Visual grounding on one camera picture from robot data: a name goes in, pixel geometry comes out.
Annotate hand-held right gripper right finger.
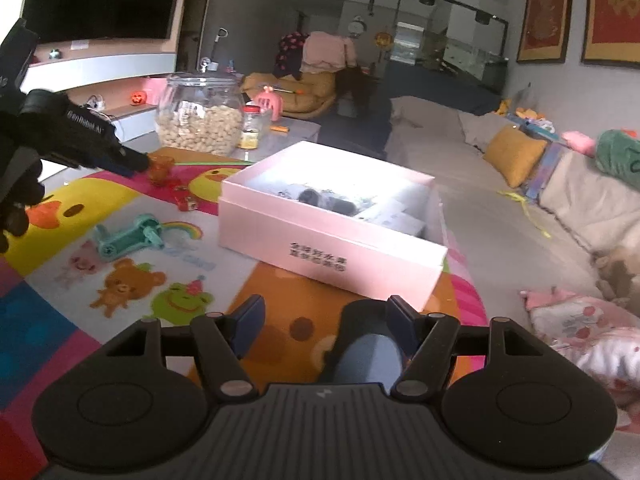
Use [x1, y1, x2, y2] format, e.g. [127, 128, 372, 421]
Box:
[387, 295, 532, 403]

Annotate black television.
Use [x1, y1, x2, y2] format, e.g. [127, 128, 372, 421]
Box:
[20, 0, 187, 44]

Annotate cartoon play mat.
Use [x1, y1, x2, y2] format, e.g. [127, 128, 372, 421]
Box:
[0, 147, 493, 480]

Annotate small red toy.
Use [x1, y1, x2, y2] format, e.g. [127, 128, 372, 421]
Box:
[171, 186, 199, 212]

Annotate pink cardboard box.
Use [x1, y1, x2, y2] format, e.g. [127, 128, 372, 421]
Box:
[218, 141, 449, 314]

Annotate yellow bean bag chair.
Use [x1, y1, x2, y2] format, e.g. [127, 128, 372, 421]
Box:
[242, 71, 339, 121]

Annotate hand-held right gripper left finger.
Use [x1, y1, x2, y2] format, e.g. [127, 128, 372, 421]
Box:
[105, 294, 266, 403]

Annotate yellow ribbon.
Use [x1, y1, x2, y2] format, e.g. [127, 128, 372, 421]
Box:
[497, 189, 552, 239]

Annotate yellow plush toys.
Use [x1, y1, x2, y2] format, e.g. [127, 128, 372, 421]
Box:
[495, 100, 557, 134]

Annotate glass jar of peanuts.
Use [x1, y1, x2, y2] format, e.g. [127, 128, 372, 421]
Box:
[155, 72, 245, 157]

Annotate black rounded device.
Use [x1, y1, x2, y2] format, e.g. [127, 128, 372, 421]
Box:
[297, 187, 359, 217]

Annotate green plastic toy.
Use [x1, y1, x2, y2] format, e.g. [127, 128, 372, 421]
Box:
[95, 213, 166, 262]

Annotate beige sofa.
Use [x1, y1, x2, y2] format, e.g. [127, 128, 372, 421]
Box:
[389, 95, 640, 303]

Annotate person's left hand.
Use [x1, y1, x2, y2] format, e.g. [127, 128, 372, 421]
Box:
[0, 147, 47, 255]

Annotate brown plush toy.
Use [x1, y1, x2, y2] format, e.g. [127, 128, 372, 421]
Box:
[595, 245, 640, 302]

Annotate orange brown toy figure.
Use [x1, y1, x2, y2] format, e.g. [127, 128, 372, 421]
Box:
[147, 155, 176, 187]

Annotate pink plastic toy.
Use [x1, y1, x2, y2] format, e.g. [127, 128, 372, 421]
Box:
[252, 87, 284, 123]

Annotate green plush toy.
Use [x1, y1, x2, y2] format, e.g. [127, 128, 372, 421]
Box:
[594, 129, 640, 192]

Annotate framed wall picture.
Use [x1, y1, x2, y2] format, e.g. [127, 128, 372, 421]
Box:
[581, 0, 640, 69]
[516, 0, 574, 64]

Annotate white tv shelf unit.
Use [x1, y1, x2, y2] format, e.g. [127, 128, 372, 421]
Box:
[22, 41, 173, 147]

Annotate white stick vacuum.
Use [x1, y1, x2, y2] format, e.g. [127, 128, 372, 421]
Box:
[200, 27, 229, 74]

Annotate pile of clothes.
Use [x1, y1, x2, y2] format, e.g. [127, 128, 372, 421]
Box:
[275, 31, 359, 82]

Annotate dark blue cylinder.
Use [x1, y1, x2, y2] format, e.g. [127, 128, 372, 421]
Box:
[332, 300, 407, 387]

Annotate yellow cushion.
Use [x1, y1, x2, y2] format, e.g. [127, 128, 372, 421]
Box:
[482, 125, 549, 189]

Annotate iridescent gift box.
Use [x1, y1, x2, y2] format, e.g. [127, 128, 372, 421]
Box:
[505, 112, 565, 202]

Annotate floral pink blanket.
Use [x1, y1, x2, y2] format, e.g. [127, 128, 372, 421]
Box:
[521, 287, 640, 433]

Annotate small lidded plastic jar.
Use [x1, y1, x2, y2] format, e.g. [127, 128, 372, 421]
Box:
[240, 102, 271, 151]

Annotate pink plush toy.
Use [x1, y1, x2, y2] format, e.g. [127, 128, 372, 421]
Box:
[560, 131, 599, 157]

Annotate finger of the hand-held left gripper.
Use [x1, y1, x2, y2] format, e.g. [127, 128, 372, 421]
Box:
[100, 142, 152, 177]

